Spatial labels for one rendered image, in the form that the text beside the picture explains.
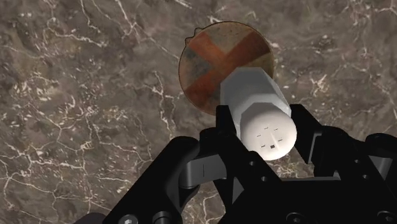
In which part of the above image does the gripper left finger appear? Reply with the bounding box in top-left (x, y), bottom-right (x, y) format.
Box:
top-left (73, 104), bottom-right (281, 224)

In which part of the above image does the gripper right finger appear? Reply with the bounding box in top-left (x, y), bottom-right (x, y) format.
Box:
top-left (289, 104), bottom-right (397, 224)

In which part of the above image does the white salt shaker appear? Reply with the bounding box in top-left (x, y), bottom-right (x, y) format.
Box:
top-left (219, 67), bottom-right (298, 162)

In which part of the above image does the round brown plate red cross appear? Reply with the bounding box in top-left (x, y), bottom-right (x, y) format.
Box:
top-left (178, 20), bottom-right (275, 116)

